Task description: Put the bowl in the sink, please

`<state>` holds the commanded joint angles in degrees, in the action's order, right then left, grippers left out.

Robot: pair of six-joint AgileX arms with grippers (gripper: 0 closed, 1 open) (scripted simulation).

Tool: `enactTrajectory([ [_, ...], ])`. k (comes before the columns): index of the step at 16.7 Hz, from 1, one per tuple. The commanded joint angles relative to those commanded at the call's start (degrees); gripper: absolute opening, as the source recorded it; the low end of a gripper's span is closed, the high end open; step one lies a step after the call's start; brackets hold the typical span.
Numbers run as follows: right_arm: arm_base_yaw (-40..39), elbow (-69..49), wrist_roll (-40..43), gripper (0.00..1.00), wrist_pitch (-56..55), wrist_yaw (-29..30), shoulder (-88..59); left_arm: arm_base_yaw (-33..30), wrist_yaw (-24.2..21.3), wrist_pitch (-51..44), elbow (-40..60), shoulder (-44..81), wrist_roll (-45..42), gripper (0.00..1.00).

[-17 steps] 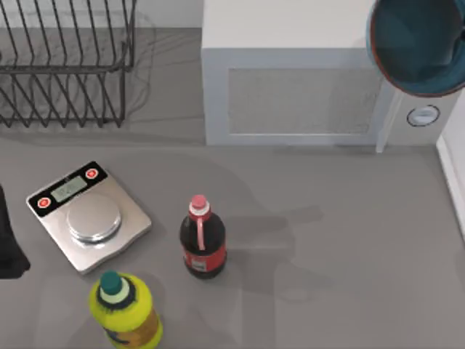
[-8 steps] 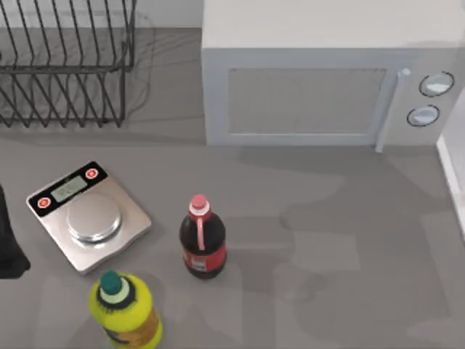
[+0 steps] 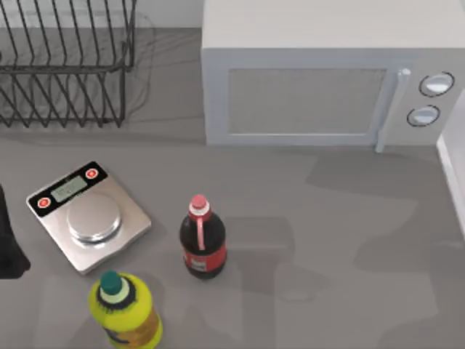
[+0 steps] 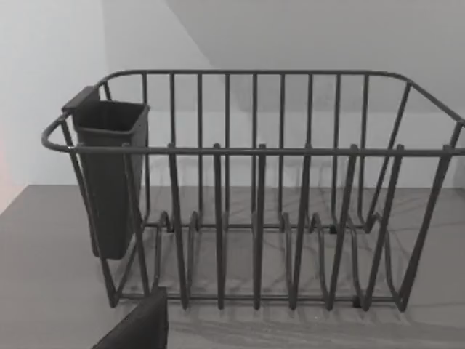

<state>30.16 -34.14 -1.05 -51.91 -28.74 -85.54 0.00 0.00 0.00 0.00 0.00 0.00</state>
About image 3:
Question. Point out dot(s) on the dark cola bottle red cap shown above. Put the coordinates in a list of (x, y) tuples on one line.
[(203, 251)]

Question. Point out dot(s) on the pale microwave oven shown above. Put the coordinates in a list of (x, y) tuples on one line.
[(290, 43)]

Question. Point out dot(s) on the silver kitchen scale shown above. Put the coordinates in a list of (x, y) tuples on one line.
[(91, 218)]

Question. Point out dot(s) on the yellow bottle green cap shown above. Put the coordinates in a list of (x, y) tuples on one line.
[(127, 312)]

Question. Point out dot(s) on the small microwave knob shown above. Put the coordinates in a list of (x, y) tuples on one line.
[(423, 115)]

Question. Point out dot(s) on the white sink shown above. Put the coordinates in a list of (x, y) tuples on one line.
[(454, 171)]

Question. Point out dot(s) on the large microwave knob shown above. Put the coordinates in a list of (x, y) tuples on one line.
[(437, 84)]

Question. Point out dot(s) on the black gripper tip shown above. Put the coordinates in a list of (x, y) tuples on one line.
[(9, 247)]

